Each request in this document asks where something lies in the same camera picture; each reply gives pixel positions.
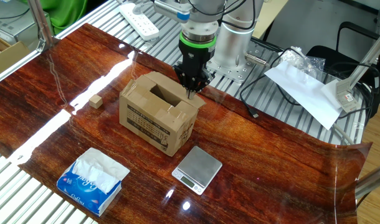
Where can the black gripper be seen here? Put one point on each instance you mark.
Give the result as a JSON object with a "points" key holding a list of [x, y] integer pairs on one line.
{"points": [[197, 59]]}

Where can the brown cardboard box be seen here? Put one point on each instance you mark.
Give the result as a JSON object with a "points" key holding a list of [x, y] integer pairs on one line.
{"points": [[146, 121]]}

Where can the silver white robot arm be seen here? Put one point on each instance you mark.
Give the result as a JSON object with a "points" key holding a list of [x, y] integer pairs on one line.
{"points": [[240, 46]]}

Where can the open cardboard bin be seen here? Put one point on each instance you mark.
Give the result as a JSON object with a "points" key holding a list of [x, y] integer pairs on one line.
{"points": [[9, 59]]}

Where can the white power strip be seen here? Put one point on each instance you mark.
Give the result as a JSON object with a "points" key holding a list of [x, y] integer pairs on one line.
{"points": [[138, 21]]}

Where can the silver digital scale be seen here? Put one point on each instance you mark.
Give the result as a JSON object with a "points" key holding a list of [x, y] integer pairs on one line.
{"points": [[197, 166]]}

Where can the small wooden cube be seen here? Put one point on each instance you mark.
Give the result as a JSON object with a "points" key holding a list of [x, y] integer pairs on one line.
{"points": [[96, 102]]}

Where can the beige wooden desk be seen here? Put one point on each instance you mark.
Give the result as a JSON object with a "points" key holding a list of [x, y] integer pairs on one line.
{"points": [[271, 15]]}

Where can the white paper sheet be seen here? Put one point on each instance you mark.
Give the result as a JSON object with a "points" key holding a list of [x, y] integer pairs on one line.
{"points": [[302, 93]]}

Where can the clear plastic bag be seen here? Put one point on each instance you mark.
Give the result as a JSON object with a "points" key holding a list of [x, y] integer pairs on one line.
{"points": [[305, 63]]}

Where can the wood pattern table mat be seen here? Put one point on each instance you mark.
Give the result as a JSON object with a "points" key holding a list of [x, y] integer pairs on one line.
{"points": [[271, 174]]}

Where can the person in green shirt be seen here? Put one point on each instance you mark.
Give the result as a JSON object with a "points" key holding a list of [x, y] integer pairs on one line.
{"points": [[65, 14]]}

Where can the black office chair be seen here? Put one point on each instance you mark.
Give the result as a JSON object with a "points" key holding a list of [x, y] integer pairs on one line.
{"points": [[336, 59]]}

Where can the blue tissue pack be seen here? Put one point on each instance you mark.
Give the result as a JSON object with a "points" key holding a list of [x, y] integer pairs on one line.
{"points": [[84, 189]]}

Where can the grey metal device case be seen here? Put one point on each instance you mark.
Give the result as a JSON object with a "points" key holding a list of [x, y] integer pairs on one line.
{"points": [[9, 25]]}

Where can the silver perforated base plate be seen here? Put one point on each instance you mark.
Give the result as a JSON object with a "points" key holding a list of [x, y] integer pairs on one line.
{"points": [[230, 73]]}

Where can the aluminium frame post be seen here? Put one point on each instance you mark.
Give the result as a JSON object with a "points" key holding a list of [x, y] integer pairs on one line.
{"points": [[375, 179], [40, 21]]}

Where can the aluminium post with label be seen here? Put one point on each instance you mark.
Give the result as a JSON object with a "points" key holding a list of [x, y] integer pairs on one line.
{"points": [[369, 57]]}

